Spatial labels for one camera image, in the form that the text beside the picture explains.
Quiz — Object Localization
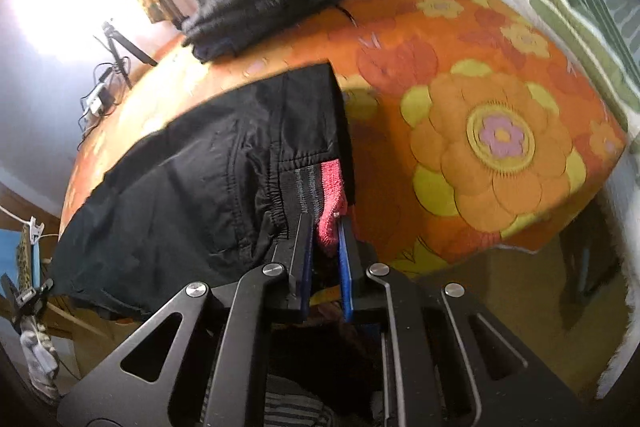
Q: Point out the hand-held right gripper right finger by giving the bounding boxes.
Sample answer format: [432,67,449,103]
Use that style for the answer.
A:
[337,217,573,427]

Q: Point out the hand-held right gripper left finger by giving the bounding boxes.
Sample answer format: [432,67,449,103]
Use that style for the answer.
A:
[56,213,317,427]

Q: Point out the pink knit cloth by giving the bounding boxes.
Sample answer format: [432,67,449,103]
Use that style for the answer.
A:
[315,161,348,258]

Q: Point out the black pants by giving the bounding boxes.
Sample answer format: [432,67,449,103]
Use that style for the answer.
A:
[49,62,357,323]

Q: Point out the grey striped cloth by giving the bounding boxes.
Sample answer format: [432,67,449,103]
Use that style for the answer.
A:
[264,387,342,427]

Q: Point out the orange floral bedspread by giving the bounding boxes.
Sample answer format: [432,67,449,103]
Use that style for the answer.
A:
[59,0,628,323]

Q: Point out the blue hanging cloth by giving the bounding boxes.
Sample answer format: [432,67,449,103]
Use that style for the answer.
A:
[20,232,47,293]

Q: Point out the white fluffy blanket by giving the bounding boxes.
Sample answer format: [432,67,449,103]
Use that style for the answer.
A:
[597,142,640,400]

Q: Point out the white sock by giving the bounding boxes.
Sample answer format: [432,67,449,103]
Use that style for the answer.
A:
[20,317,63,400]

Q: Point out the small black tripod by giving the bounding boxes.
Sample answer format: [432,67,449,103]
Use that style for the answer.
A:
[94,21,159,90]

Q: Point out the white power strip with cables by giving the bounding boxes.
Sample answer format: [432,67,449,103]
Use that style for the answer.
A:
[77,62,132,138]

